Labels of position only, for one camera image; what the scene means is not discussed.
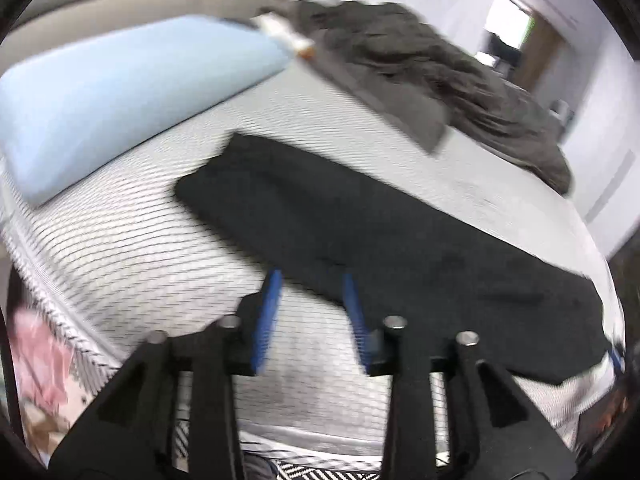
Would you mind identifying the black white patterned rug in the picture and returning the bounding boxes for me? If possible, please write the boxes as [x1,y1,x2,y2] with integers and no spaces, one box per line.
[245,452,451,480]

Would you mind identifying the black pants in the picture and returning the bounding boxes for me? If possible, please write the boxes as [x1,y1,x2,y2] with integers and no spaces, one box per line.
[174,131,613,386]

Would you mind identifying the white chair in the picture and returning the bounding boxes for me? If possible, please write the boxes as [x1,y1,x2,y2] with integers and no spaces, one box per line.
[549,99,574,128]

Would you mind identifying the brown curtain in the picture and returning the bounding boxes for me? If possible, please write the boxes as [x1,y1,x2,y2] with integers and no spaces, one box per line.
[517,17,563,93]

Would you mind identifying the pink cloth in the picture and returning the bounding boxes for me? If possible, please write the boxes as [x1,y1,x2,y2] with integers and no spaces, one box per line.
[9,305,77,413]

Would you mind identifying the bed with patterned white sheet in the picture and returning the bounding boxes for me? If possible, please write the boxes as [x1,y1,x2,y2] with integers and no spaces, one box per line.
[0,62,626,466]

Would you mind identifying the dark grey duvet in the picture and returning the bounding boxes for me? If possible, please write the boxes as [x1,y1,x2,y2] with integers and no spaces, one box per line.
[260,0,573,196]

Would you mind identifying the window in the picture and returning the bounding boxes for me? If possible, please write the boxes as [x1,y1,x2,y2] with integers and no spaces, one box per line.
[484,0,537,53]

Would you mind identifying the beige padded headboard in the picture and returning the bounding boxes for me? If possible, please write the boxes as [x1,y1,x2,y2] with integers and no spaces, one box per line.
[7,0,291,56]

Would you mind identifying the white plush toy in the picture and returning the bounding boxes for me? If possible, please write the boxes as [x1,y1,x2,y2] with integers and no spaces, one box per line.
[250,11,316,59]

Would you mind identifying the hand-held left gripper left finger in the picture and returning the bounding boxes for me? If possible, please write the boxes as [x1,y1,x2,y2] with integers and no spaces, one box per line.
[50,269,284,480]

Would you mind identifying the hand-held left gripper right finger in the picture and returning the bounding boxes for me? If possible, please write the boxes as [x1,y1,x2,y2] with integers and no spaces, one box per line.
[342,272,578,480]

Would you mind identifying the light blue pillow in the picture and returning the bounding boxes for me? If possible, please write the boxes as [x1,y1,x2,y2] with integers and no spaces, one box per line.
[0,15,291,207]

